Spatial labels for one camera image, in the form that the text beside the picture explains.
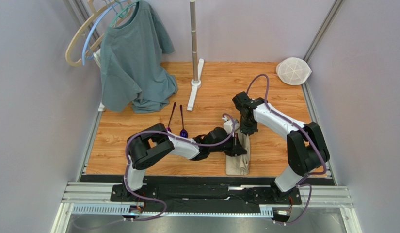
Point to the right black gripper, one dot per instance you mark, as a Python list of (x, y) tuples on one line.
[(248, 128)]

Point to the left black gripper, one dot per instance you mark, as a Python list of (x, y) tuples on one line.
[(237, 148)]

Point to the beige cloth napkin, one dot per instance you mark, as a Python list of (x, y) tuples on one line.
[(239, 165)]

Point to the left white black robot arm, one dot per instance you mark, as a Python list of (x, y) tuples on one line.
[(146, 148)]

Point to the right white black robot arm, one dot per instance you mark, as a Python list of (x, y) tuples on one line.
[(306, 147)]

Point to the blue purple spoon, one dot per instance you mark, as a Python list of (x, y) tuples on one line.
[(183, 133)]

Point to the white rack base foot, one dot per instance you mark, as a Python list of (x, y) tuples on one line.
[(195, 86)]

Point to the white plastic mesh basket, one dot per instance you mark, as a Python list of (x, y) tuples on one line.
[(293, 71)]

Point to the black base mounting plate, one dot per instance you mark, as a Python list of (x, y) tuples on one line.
[(206, 194)]

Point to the teal green t-shirt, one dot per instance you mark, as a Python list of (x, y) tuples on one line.
[(131, 71)]

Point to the metal garment rack pole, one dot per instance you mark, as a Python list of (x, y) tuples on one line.
[(194, 42)]

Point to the green plastic hanger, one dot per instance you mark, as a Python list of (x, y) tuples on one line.
[(123, 13)]

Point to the beige wooden hanger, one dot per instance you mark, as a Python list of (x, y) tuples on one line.
[(81, 13)]

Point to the blue plastic hanger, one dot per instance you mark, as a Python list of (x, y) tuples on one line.
[(92, 41)]

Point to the aluminium frame rail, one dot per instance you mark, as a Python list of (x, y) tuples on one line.
[(103, 198)]

